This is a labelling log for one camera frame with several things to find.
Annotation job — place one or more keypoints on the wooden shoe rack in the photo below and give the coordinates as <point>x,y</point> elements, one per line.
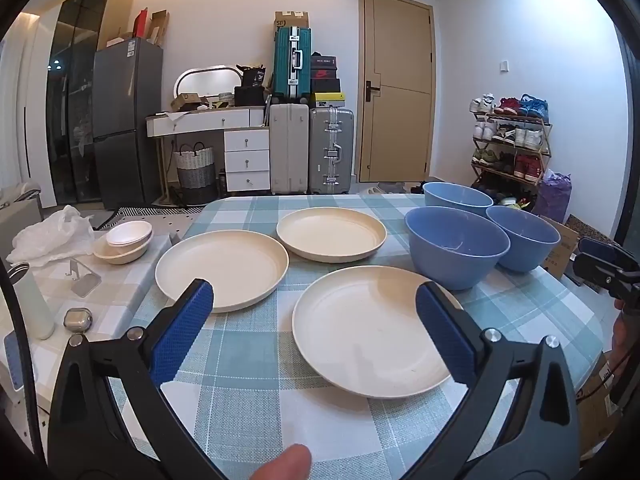
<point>510,116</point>

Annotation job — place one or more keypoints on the small open cardboard box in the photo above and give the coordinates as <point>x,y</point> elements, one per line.
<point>185,101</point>

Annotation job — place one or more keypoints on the white vanity desk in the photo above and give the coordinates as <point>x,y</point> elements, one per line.
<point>245,150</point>

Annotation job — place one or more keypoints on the black yellow shoe box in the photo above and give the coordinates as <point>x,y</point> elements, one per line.
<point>327,100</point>

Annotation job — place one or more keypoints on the teal suitcase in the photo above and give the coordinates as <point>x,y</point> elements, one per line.
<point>290,60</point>

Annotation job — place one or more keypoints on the oval vanity mirror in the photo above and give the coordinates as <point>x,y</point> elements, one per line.
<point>210,80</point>

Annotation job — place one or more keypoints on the woven laundry basket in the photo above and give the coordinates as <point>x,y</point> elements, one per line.
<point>195,175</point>

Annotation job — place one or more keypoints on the person's right hand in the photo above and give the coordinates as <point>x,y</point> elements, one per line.
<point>621,340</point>

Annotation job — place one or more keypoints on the red paper bag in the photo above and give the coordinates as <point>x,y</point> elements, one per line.
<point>141,22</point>

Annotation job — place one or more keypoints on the person's left hand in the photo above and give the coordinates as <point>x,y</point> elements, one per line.
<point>285,462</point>

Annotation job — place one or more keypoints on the teal plaid tablecloth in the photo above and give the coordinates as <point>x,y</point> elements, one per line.
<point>280,360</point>

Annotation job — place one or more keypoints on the white bottle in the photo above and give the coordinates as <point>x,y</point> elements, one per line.
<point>37,310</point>

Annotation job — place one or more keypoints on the cream plate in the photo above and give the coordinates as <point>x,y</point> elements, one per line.
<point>370,330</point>
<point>222,270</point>
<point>330,232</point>

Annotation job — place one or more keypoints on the black storage box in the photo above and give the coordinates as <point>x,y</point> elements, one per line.
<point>249,96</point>

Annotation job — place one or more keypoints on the beige suitcase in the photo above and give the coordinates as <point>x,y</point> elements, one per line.
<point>289,150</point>

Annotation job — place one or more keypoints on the plain black shoe box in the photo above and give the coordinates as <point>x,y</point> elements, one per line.
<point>326,86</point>

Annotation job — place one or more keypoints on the small white bowl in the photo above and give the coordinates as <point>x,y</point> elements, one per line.
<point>127,232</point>

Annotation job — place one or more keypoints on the beige plaid cloth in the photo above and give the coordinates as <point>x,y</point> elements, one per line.
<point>115,290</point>

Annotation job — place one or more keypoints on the black paper bag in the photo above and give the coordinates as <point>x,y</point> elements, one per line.
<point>250,76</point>

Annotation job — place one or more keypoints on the silver suitcase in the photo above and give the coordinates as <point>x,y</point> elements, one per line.
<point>330,150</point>

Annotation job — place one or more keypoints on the white plastic bag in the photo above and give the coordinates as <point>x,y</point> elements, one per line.
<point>50,240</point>

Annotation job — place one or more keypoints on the grey earbud case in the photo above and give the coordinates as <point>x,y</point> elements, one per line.
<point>79,320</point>

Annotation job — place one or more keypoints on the stacked small cream bowls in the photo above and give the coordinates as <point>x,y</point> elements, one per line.
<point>117,256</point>

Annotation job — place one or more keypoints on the flat cardboard box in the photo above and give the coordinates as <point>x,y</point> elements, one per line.
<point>160,27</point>

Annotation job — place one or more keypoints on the large printed cardboard box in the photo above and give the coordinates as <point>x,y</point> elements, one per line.
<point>562,255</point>

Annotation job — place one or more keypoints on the black white patterned rug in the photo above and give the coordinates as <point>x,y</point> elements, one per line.
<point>150,212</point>

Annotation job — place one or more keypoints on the blue bowl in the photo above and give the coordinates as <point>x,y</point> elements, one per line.
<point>530,255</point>
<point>450,260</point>
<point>450,195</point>

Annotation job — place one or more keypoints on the metal phone stand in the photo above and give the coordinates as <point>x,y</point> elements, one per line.
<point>85,285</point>

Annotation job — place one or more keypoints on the grey refrigerator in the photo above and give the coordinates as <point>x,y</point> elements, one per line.
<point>125,110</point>

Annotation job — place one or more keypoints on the shoe rack with shoes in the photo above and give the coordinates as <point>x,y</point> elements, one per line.
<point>530,107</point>

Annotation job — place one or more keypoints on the tan wooden door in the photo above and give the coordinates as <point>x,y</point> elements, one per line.
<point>400,60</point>

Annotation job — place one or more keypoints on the cluster of loose shoes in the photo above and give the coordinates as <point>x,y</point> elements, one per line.
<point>390,188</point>

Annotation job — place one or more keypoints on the red logo shoe box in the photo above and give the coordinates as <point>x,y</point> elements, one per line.
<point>325,75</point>

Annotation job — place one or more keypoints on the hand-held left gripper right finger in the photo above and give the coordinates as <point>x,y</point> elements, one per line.
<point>445,335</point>

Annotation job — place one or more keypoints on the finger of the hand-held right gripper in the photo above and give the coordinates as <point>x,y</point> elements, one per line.
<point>592,266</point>
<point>597,249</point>

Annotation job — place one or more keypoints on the black glass cabinet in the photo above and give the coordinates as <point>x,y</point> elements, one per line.
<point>75,85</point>

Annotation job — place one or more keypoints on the purple plastic bag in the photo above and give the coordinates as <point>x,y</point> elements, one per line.
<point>552,195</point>

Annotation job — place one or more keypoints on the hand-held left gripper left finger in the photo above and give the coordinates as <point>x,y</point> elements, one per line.
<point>182,330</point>

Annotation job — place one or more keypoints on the white box with blue face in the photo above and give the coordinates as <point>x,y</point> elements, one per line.
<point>17,360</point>

